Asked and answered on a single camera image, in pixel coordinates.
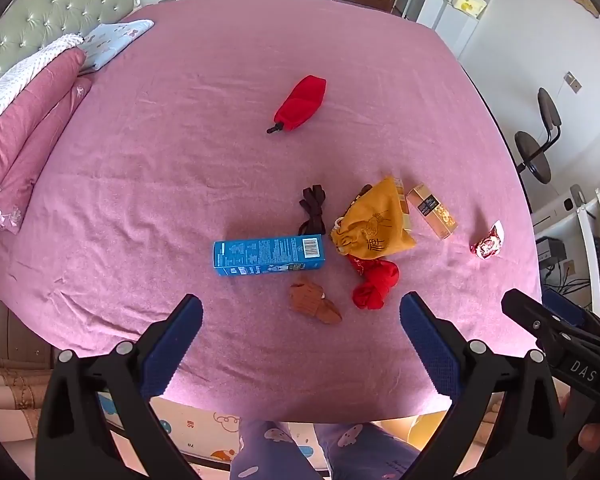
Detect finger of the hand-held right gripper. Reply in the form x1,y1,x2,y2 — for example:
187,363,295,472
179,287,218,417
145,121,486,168
541,290,588,328
501,288,563,356

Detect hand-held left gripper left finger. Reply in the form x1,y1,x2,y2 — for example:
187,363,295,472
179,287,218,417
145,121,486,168
36,294,204,480

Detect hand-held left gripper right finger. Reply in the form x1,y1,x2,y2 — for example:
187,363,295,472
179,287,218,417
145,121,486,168
399,291,568,480

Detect yellow bin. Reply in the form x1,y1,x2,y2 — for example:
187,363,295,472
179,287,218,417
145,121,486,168
382,412,453,453

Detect brown sock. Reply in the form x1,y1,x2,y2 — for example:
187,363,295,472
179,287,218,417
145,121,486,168
288,280,343,326

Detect blue carton box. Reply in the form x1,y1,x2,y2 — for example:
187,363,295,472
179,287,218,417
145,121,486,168
212,234,327,278

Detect yellow drawstring bag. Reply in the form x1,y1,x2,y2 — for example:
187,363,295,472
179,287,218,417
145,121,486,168
328,176,417,261

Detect dark brown ribbon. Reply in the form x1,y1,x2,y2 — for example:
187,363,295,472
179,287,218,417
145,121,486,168
299,186,329,237

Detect person's right hand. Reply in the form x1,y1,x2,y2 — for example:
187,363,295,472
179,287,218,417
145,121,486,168
578,424,600,464

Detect red and white snack wrapper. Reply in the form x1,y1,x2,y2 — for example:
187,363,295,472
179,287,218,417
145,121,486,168
469,220,506,260

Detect cartoon play mat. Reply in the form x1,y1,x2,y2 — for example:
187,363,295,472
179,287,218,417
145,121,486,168
105,395,246,466

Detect white desk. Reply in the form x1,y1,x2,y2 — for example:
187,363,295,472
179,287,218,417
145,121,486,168
530,185,600,321

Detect gold box with dark label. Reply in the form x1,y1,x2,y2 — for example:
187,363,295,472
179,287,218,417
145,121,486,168
406,185,459,241

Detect plain gold box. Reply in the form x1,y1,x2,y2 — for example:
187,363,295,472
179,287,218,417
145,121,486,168
394,177,414,233

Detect purple pajama legs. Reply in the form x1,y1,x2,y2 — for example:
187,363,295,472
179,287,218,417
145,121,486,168
230,420,421,480

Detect black swivel stool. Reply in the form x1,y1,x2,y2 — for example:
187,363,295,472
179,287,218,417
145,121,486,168
514,87,563,186

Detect beige curtain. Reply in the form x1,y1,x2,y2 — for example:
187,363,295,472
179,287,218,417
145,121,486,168
0,355,56,411

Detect pink tablecloth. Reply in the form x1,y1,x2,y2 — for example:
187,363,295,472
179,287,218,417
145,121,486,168
0,0,543,423

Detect pink pillow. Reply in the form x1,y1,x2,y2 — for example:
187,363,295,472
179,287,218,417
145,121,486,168
0,77,93,236
0,50,88,206

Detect red pouch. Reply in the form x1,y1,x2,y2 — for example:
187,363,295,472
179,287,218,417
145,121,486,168
266,75,327,135

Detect white cabinet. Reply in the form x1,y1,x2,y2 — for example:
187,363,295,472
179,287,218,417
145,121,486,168
432,0,481,61

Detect white quilted pillow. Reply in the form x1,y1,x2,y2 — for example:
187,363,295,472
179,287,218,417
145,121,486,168
0,34,86,141

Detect light blue patterned pillow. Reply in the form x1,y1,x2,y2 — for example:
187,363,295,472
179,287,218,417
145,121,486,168
77,19,156,73

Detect green tufted headboard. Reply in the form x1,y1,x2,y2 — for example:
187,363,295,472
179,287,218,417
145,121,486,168
0,0,141,106

